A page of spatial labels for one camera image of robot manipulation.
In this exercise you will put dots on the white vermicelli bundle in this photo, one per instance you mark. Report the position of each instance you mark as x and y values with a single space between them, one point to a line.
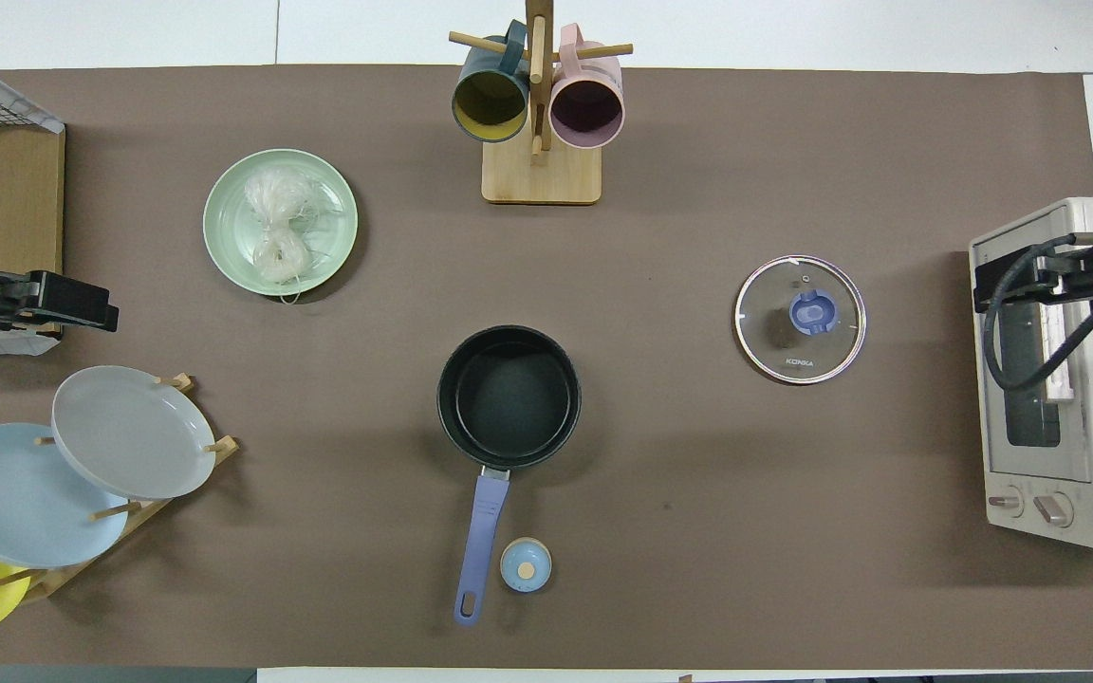
279 251

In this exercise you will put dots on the pink mug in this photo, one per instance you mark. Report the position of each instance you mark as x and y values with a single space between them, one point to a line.
586 112

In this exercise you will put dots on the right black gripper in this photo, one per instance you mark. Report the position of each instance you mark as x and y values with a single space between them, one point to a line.
1059 275

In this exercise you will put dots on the light blue plate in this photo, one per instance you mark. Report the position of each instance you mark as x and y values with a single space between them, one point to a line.
15 498

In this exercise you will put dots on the glass lid blue knob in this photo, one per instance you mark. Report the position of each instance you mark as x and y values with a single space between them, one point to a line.
798 360

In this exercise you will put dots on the wooden plate rack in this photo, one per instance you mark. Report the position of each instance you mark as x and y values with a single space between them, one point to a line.
61 577

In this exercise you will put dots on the grey plate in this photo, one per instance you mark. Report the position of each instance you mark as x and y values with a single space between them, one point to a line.
129 432

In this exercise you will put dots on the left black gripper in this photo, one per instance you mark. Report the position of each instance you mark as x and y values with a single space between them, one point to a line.
72 302

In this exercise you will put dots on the light green plate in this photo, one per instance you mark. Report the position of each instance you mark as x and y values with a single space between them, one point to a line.
229 228

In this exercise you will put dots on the dark teal mug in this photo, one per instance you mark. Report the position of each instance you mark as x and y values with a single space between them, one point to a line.
490 106

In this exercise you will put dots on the wooden mug tree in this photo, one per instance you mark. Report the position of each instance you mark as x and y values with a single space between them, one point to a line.
541 175

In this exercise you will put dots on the brown table mat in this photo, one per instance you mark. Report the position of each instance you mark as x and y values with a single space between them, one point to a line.
698 493

